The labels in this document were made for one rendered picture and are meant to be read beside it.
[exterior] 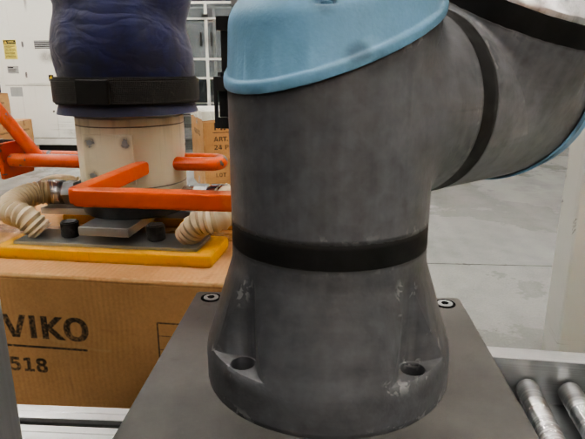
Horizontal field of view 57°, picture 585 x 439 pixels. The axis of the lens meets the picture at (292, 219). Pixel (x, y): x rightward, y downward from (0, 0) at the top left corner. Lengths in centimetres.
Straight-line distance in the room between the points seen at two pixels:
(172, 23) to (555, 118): 61
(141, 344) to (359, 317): 55
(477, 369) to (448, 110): 17
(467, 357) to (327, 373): 13
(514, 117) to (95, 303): 61
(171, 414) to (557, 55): 30
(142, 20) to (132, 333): 44
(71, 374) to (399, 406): 64
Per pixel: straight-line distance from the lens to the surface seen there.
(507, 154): 36
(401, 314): 29
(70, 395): 90
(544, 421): 124
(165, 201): 63
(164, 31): 84
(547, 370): 137
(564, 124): 41
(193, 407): 32
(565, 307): 205
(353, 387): 29
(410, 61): 27
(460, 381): 36
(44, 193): 100
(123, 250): 83
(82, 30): 84
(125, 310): 79
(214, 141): 267
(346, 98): 25
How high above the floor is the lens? 122
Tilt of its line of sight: 16 degrees down
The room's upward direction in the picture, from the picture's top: straight up
